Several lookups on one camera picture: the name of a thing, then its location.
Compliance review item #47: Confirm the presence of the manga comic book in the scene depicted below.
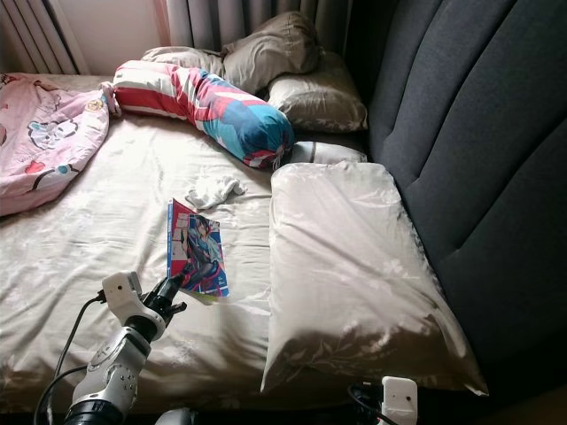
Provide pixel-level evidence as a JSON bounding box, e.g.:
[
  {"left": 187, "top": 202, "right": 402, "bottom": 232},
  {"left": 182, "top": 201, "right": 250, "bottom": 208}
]
[{"left": 166, "top": 198, "right": 230, "bottom": 306}]

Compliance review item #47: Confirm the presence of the pink cartoon print blanket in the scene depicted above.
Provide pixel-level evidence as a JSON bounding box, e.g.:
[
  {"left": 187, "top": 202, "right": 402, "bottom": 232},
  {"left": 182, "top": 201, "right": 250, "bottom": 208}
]
[{"left": 0, "top": 73, "right": 112, "bottom": 218}]

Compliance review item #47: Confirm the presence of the white crumpled cloth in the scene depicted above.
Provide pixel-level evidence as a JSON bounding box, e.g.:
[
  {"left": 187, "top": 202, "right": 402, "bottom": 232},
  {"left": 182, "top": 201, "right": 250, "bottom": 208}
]
[{"left": 184, "top": 175, "right": 247, "bottom": 211}]

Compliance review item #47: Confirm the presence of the large beige floral pillow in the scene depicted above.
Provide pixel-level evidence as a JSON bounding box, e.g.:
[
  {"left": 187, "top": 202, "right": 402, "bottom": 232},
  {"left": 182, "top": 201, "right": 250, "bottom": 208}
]
[{"left": 260, "top": 161, "right": 490, "bottom": 397}]

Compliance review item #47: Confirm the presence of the striped cartoon bolster pillow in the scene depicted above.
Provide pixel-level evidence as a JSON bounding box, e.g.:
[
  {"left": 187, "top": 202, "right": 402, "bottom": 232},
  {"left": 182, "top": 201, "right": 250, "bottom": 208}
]
[{"left": 111, "top": 60, "right": 295, "bottom": 171}]

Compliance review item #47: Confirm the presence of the white pillow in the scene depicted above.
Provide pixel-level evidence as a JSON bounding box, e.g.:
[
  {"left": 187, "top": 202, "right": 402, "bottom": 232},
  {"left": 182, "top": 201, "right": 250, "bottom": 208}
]
[{"left": 288, "top": 139, "right": 369, "bottom": 167}]

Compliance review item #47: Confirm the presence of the sheer pink curtain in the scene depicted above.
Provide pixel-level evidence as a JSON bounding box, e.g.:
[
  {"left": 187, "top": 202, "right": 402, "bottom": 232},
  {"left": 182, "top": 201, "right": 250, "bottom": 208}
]
[{"left": 151, "top": 0, "right": 174, "bottom": 26}]

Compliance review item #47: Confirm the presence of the dark grey upholstered headboard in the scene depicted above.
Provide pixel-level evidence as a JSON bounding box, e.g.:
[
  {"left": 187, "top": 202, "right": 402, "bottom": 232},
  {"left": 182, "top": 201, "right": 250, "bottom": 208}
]
[{"left": 346, "top": 0, "right": 567, "bottom": 408}]

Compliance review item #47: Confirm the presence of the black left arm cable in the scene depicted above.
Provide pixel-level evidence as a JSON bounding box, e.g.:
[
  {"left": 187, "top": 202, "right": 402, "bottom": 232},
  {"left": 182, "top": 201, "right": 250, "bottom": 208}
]
[{"left": 34, "top": 295, "right": 107, "bottom": 425}]

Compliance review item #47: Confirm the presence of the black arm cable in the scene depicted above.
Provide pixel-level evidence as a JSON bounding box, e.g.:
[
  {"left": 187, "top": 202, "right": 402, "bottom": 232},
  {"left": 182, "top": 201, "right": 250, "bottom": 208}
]
[
  {"left": 347, "top": 382, "right": 386, "bottom": 425},
  {"left": 34, "top": 295, "right": 107, "bottom": 425}
]

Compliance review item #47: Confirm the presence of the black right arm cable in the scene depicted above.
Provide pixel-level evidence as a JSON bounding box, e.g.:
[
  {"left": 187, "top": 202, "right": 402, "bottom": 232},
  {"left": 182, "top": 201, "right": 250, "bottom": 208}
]
[{"left": 347, "top": 382, "right": 386, "bottom": 425}]

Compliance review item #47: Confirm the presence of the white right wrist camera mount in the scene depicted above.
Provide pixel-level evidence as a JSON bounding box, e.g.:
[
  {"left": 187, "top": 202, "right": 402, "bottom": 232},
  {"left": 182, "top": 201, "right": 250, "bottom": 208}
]
[{"left": 379, "top": 376, "right": 419, "bottom": 425}]

